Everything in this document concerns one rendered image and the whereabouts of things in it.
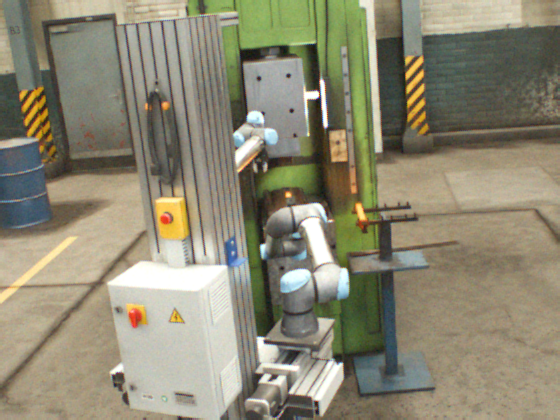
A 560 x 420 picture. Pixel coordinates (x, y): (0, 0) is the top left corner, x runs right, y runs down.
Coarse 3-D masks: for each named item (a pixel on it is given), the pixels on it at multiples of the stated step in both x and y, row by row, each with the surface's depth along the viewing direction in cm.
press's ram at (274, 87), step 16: (256, 64) 353; (272, 64) 354; (288, 64) 354; (256, 80) 356; (272, 80) 356; (288, 80) 356; (256, 96) 358; (272, 96) 358; (288, 96) 359; (304, 96) 359; (272, 112) 361; (288, 112) 361; (304, 112) 361; (272, 128) 363; (288, 128) 363; (304, 128) 364
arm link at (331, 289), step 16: (304, 208) 300; (320, 208) 300; (304, 224) 295; (320, 224) 296; (320, 240) 286; (320, 256) 279; (320, 272) 270; (336, 272) 269; (320, 288) 265; (336, 288) 266
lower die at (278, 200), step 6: (270, 192) 414; (276, 192) 408; (282, 192) 405; (294, 192) 404; (276, 198) 396; (282, 198) 395; (270, 204) 389; (276, 204) 384; (282, 204) 383; (300, 204) 378; (270, 210) 378; (276, 210) 376; (270, 216) 376
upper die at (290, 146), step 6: (282, 138) 365; (288, 138) 365; (294, 138) 365; (276, 144) 365; (282, 144) 365; (288, 144) 366; (294, 144) 366; (270, 150) 366; (276, 150) 366; (282, 150) 366; (288, 150) 367; (294, 150) 367; (270, 156) 367; (276, 156) 367; (282, 156) 367
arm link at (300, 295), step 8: (288, 272) 272; (296, 272) 270; (304, 272) 268; (280, 280) 268; (288, 280) 264; (296, 280) 263; (304, 280) 263; (312, 280) 266; (280, 288) 268; (288, 288) 264; (296, 288) 263; (304, 288) 264; (312, 288) 265; (288, 296) 265; (296, 296) 264; (304, 296) 264; (312, 296) 265; (288, 304) 266; (296, 304) 265; (304, 304) 266; (312, 304) 269
